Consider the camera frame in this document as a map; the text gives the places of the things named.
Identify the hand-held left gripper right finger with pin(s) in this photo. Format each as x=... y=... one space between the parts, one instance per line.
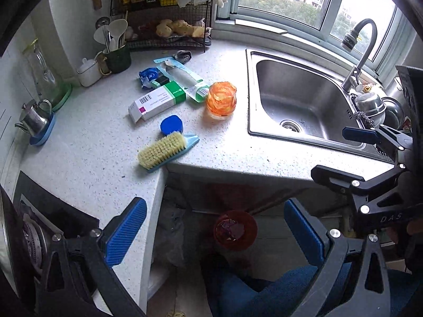
x=302 y=231

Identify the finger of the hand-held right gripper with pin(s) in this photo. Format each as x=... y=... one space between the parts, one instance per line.
x=333 y=178
x=358 y=134

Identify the black gas stove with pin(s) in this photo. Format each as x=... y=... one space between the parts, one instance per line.
x=66 y=211

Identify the person's right hand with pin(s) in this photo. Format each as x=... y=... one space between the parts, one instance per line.
x=414 y=228

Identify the red bin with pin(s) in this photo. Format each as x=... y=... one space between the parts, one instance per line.
x=251 y=234

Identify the small ginger root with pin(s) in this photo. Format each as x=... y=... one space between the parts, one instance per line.
x=165 y=28

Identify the large ginger root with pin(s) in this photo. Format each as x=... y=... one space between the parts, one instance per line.
x=186 y=28

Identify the dark steel bowl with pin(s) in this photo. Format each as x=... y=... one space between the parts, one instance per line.
x=393 y=112

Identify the dark utensil cup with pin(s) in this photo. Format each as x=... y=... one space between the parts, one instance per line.
x=117 y=61

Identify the blue scrubbing brush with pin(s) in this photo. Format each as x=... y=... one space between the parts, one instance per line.
x=162 y=150

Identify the dried red chilies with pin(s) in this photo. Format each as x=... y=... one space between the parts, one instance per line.
x=147 y=28

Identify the blue toothbrush card package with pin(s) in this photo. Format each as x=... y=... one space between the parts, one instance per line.
x=185 y=79

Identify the glass jar yellow lid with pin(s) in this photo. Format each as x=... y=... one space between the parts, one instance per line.
x=43 y=72

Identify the steel faucet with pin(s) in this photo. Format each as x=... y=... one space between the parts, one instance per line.
x=358 y=66

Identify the white lidded sugar pot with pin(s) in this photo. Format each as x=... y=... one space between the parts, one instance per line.
x=87 y=74

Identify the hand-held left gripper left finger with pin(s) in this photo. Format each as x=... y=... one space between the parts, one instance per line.
x=127 y=231

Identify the blue round lid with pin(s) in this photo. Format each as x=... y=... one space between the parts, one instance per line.
x=172 y=123

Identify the white spoon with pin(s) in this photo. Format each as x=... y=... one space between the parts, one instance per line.
x=99 y=34

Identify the stainless steel sink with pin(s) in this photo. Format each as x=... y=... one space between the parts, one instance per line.
x=297 y=89

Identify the blue saucer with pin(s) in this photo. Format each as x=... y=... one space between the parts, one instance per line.
x=43 y=137

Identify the white green carton box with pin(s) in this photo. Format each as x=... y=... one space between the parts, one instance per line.
x=155 y=100

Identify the window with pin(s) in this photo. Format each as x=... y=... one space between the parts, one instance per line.
x=332 y=6

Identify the garlic bulb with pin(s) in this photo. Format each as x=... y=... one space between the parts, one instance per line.
x=130 y=33
x=200 y=23

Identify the blue foil wrapper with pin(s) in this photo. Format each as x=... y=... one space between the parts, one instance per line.
x=147 y=76

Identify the steel wool scrubber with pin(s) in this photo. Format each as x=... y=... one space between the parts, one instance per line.
x=366 y=119

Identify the steel teapot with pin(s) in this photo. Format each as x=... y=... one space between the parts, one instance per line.
x=31 y=120

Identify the white rice paddle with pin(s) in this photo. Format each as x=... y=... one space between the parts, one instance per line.
x=118 y=28

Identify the green tray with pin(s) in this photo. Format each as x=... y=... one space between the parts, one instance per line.
x=64 y=99

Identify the steel ladle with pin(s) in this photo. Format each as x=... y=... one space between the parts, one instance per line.
x=102 y=23

